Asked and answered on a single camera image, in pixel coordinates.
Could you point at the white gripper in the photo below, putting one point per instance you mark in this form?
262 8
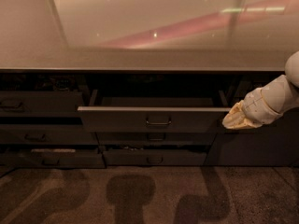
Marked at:
256 106

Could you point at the grey drawer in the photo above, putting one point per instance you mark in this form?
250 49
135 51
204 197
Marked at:
45 135
57 158
153 158
40 103
150 115
155 139

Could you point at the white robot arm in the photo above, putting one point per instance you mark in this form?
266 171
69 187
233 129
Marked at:
282 93

